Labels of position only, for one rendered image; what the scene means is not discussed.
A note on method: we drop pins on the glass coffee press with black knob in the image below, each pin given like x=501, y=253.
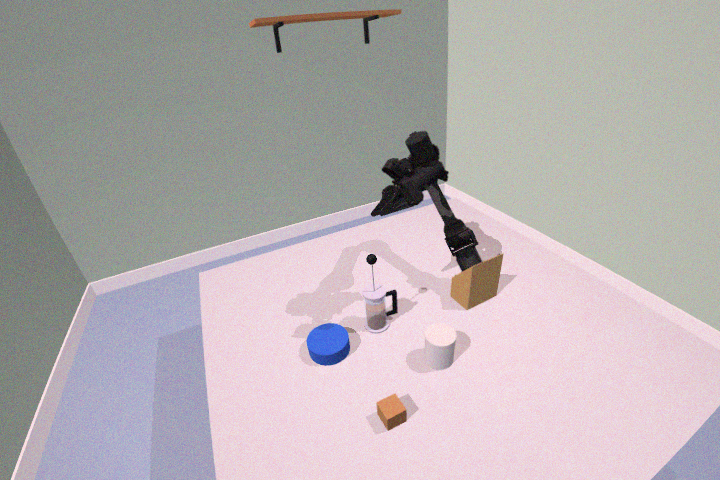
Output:
x=374, y=296

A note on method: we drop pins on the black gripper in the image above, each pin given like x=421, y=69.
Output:
x=396, y=198

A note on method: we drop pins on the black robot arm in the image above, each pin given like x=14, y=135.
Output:
x=424, y=155

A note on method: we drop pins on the blue cylinder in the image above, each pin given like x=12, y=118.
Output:
x=328, y=344

